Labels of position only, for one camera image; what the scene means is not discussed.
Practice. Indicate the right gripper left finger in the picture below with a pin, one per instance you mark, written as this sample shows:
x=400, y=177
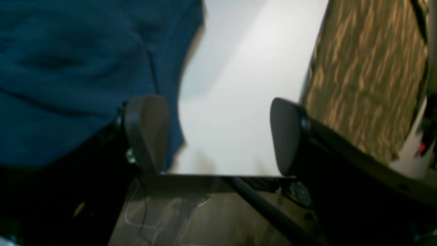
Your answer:
x=146, y=123

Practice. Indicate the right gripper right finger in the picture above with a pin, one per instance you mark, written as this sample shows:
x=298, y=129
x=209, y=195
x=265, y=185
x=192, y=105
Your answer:
x=358, y=201

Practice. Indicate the dark blue T-shirt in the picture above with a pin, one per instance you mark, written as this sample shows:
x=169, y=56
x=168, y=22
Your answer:
x=67, y=65

